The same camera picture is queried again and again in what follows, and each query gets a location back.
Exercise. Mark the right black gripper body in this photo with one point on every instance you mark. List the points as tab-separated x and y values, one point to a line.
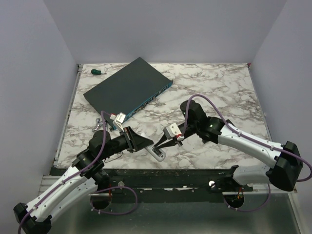
179	142

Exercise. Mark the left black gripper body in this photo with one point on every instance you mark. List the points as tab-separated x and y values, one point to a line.
124	141

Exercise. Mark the AAA battery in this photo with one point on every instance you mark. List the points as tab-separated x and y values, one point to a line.
158	152

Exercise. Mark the white remote control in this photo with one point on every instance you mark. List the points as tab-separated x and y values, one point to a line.
149	149

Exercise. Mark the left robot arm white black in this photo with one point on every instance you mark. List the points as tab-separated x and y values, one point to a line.
82	178

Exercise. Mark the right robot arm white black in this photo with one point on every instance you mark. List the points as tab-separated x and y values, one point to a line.
280	163

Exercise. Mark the chrome metal fitting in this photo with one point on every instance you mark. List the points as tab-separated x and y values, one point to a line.
98	125

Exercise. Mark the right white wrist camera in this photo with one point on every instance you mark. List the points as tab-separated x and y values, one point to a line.
171	131

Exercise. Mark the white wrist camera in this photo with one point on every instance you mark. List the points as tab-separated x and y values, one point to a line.
117	121
171	131

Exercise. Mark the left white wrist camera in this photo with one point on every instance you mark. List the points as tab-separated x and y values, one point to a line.
117	121

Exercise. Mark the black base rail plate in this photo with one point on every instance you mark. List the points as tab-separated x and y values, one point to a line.
169	186

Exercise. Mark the dark network switch blue front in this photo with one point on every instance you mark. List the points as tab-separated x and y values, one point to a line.
128	90

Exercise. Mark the green handled screwdriver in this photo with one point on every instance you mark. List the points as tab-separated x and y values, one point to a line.
96	72

